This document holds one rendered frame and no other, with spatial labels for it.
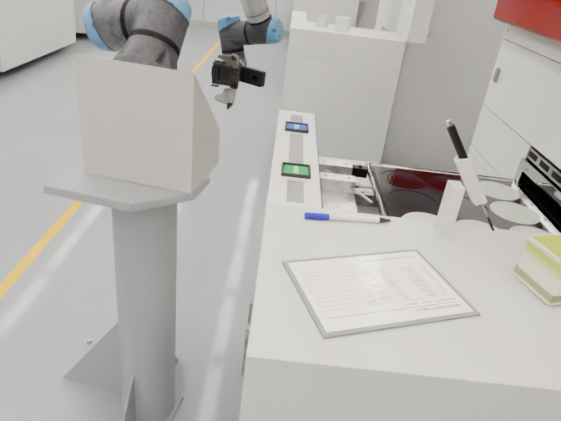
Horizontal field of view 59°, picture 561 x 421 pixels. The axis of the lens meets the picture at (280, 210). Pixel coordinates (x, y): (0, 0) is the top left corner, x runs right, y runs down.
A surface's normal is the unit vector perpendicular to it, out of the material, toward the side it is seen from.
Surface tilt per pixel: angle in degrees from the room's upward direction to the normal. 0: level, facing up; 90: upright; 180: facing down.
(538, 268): 90
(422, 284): 0
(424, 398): 90
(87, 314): 0
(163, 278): 90
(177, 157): 90
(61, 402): 0
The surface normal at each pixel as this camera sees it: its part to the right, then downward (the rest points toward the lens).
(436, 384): -0.04, 0.47
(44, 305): 0.11, -0.88
